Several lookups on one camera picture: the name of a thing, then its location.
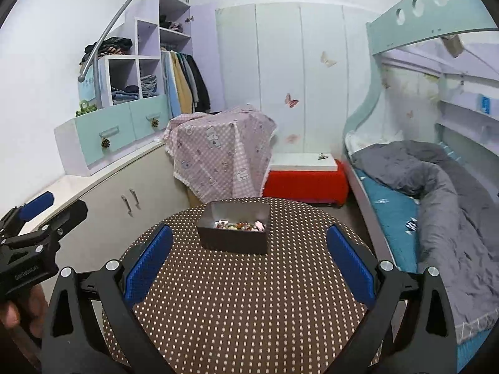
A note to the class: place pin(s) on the purple open shelf unit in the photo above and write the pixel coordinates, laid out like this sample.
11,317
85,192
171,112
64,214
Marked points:
206,46

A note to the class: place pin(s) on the white wardrobe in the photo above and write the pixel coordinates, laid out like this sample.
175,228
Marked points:
292,66

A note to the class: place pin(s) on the pink checked bear cloth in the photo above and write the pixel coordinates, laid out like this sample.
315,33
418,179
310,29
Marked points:
218,152

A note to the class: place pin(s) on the grey storage box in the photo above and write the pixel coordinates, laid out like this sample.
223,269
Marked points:
234,241

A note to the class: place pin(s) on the grey metal handrail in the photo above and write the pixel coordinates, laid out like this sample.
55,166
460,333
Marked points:
105,35

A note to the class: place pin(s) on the beige low cabinet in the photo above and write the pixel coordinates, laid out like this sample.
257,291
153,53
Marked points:
101,202

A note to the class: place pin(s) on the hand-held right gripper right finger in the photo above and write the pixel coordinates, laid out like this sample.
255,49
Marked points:
351,265

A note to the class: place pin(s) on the brown hanging card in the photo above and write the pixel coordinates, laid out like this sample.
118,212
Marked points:
452,45

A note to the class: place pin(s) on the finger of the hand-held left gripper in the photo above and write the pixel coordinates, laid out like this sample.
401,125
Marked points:
74,212
37,202

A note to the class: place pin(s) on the folded dark jeans stack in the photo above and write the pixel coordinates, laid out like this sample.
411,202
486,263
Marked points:
125,94

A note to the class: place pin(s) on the grey duvet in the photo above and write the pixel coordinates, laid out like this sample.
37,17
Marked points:
456,218

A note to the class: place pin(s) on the dark clothes pile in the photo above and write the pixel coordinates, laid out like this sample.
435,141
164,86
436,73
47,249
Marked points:
107,48

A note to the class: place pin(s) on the blue wall tag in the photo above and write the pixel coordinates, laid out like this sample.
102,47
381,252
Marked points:
485,105

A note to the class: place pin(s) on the red storage bench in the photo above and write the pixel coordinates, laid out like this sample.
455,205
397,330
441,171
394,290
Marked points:
308,187

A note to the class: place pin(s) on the small pink hair clip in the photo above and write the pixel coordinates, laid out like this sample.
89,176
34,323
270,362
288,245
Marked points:
221,224

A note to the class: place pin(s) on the white pillow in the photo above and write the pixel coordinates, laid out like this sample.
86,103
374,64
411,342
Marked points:
366,140

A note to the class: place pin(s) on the grey folded clothes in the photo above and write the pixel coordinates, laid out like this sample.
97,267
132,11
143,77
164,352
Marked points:
171,24

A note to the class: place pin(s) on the teal drawer unit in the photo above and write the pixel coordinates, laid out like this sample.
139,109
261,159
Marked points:
117,132

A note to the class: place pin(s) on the person's left hand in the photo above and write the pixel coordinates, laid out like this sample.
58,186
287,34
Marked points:
39,304

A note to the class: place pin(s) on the person's left forearm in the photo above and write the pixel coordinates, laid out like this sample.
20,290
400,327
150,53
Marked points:
19,354

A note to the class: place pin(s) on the pink bow hair clip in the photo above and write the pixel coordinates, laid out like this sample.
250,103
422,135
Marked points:
259,226

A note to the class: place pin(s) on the light blue sign board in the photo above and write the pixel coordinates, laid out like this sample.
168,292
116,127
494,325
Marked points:
87,85

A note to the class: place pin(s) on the row of hanging clothes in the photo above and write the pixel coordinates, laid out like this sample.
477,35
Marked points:
187,81

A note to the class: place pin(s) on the white board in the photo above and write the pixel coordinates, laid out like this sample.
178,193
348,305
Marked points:
300,162

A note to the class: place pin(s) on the brown dotted round table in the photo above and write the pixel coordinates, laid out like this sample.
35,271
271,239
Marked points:
253,319

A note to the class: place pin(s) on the beige butterfly sticker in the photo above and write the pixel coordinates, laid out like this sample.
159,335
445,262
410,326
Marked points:
327,59

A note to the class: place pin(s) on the folded light jeans stack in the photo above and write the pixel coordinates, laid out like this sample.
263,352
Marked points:
149,85

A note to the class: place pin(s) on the teal patterned bed sheet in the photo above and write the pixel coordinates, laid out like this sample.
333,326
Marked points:
390,214

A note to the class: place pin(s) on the pale pink butterfly sticker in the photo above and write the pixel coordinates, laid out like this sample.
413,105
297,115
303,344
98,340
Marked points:
291,138

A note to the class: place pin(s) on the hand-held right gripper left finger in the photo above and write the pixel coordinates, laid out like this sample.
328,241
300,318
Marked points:
150,265

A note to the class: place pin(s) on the teal bunk bed frame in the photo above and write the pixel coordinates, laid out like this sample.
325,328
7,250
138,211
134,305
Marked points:
390,35

